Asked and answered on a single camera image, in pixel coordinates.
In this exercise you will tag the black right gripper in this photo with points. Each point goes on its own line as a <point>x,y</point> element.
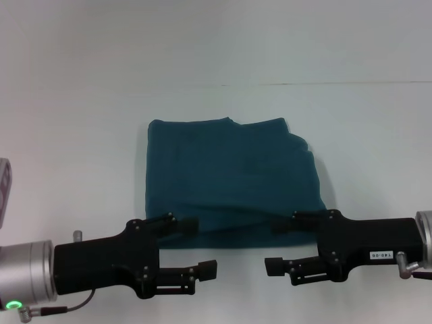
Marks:
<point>368,246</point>

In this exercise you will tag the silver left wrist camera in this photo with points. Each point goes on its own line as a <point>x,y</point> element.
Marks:
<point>5,189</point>

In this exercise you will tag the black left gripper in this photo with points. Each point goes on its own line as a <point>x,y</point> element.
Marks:
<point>101,266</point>

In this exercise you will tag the teal blue t-shirt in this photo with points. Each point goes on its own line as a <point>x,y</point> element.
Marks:
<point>233,182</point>

